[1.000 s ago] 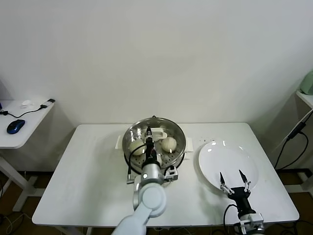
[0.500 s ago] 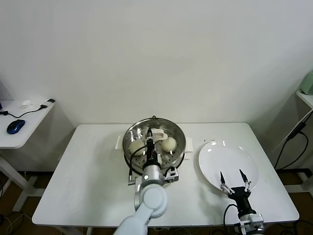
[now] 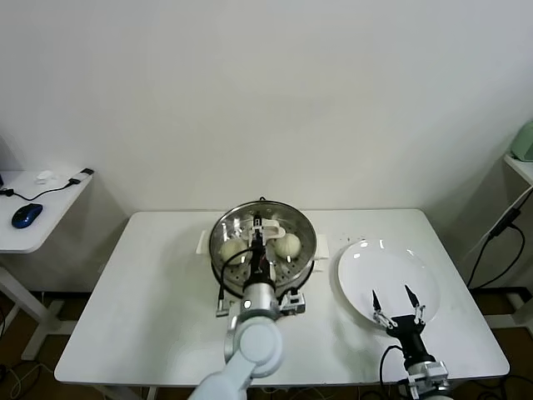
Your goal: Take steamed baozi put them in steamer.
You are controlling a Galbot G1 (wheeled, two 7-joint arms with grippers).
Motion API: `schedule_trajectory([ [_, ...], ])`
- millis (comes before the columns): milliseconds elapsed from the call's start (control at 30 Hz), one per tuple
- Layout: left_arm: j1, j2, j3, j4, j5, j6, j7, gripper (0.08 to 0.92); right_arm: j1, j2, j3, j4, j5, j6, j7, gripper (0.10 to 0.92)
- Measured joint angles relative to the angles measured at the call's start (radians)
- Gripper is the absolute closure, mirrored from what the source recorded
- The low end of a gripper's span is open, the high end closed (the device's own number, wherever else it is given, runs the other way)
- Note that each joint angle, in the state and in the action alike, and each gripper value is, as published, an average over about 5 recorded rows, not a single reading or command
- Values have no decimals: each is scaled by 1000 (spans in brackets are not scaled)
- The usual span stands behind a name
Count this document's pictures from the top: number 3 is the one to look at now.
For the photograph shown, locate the white round plate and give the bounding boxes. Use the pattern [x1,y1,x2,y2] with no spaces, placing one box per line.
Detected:
[332,238,441,330]

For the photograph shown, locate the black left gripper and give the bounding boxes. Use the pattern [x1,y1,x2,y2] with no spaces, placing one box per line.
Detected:
[247,212,272,288]

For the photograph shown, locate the thin white wall cable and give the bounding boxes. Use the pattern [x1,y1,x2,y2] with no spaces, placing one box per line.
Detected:
[468,192,526,262]

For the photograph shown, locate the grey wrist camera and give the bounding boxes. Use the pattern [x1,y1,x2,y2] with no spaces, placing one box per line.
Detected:
[277,290,308,317]
[404,361,451,393]

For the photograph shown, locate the round glass pot lid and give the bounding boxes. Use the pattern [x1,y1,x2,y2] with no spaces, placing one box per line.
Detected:
[209,201,316,289]

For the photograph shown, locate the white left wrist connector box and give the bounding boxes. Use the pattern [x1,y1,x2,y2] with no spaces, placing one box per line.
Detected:
[215,289,232,319]

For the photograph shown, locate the perforated steel steamer basket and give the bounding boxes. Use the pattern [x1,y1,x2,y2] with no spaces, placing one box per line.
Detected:
[209,202,316,299]

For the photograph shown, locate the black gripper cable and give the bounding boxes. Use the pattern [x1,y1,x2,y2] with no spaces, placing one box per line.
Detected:
[379,344,404,388]
[219,245,255,302]

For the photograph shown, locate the white electric cooker base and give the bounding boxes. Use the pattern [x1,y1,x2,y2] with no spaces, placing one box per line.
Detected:
[195,228,331,318]

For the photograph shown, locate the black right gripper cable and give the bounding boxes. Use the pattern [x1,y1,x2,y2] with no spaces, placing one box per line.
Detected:
[379,344,404,388]

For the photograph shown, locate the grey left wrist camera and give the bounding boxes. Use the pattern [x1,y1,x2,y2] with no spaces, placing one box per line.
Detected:
[277,290,308,317]

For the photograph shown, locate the silver black cable adapter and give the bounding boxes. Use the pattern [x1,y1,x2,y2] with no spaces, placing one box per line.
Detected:
[68,167,95,185]

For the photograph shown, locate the white side desk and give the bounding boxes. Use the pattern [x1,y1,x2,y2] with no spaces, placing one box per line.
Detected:
[0,168,95,362]

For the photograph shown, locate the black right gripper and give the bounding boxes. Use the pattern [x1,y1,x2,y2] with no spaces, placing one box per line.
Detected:
[371,283,430,363]

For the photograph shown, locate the pale green appliance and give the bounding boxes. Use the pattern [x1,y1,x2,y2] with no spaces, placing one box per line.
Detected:
[510,118,533,162]

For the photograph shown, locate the thin black desk cable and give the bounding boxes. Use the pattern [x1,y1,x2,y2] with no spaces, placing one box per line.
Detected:
[0,179,72,202]

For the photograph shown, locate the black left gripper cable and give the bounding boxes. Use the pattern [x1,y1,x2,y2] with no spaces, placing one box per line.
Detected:
[219,245,255,302]

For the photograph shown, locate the blue computer mouse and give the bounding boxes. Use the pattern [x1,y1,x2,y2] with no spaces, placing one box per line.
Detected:
[11,202,44,229]

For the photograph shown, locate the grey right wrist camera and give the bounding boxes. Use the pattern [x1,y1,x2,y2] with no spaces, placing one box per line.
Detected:
[404,361,451,393]

